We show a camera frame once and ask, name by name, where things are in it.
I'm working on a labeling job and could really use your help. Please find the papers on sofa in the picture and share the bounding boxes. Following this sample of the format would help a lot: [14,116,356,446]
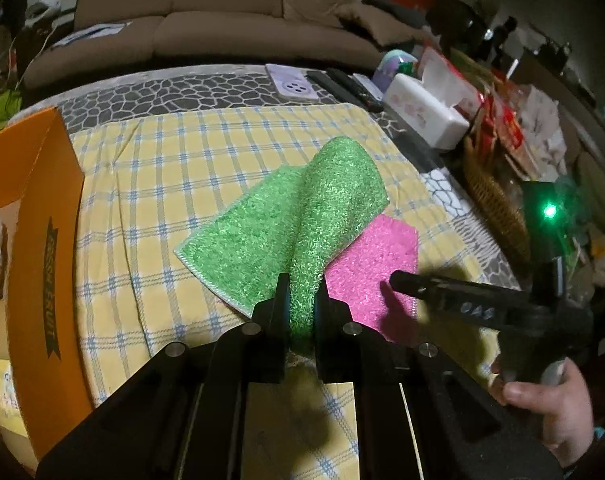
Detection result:
[52,22,131,49]

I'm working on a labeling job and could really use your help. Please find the purple white power strip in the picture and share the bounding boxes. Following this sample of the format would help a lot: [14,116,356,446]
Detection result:
[266,64,319,101]

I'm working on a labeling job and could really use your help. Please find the yellow plaid tablecloth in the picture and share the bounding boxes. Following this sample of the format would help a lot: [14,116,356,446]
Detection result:
[67,102,499,480]

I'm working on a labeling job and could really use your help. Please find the white tissue box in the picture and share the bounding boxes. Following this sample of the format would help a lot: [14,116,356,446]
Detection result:
[383,74,469,151]

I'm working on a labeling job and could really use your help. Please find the wicker basket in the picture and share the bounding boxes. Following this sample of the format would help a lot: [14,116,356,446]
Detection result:
[463,136,531,264]

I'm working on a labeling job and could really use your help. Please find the green microfiber cloth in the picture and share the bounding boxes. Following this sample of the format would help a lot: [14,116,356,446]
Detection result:
[174,136,389,354]

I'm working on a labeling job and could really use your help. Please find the brown sofa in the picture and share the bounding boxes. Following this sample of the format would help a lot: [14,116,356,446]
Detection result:
[25,0,383,90]

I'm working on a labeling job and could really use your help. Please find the orange cardboard box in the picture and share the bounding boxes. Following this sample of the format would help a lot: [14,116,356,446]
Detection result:
[0,107,93,470]

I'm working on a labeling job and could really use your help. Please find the person right hand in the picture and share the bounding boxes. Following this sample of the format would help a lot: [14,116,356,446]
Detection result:
[490,358,594,468]

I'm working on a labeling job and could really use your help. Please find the yellow small carton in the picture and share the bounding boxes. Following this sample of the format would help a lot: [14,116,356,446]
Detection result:
[0,359,28,437]

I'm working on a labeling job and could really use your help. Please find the pink microfiber cloth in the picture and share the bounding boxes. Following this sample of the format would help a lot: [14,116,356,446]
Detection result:
[325,214,418,344]

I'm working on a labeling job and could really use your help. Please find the black remote control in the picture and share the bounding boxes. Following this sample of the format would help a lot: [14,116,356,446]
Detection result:
[305,68,383,114]

